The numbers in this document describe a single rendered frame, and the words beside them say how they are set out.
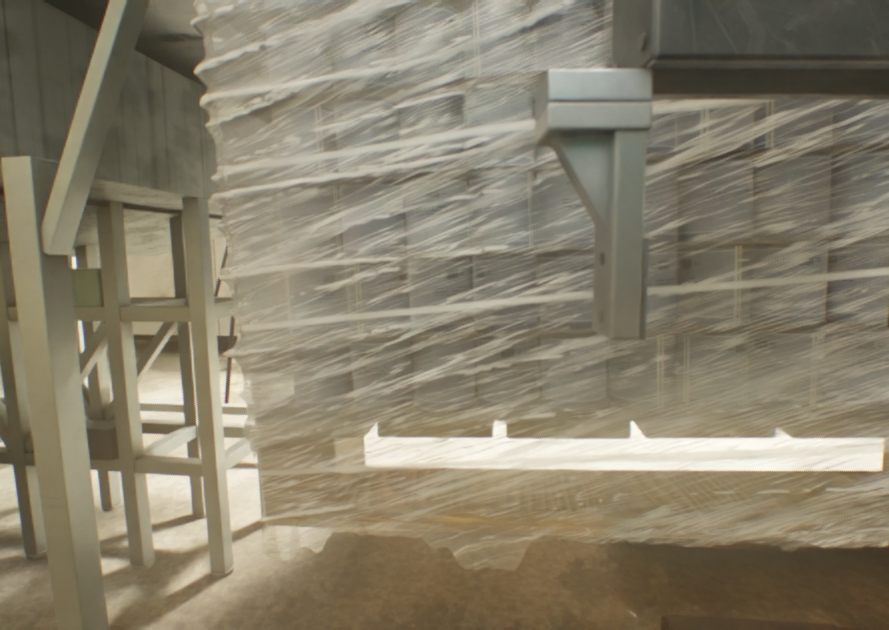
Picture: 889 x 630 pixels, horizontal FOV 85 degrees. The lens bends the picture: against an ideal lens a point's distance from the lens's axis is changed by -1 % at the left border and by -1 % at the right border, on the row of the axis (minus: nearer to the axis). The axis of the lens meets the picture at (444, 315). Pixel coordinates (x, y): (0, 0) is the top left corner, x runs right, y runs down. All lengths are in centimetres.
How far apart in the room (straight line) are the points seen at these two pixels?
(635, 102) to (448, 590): 106
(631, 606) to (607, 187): 104
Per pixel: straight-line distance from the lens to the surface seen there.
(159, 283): 402
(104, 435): 131
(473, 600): 115
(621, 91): 21
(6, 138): 83
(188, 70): 123
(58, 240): 74
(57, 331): 75
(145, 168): 100
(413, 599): 115
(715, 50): 22
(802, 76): 25
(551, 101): 20
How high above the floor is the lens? 69
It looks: 7 degrees down
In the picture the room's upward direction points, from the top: 1 degrees counter-clockwise
